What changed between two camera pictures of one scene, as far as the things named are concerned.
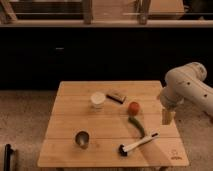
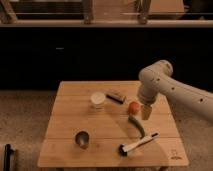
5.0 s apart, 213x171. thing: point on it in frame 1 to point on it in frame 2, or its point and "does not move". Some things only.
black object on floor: (7, 156) does not move
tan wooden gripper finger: (167, 116) to (146, 111)
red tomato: (133, 108) does not move
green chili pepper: (137, 124) does not move
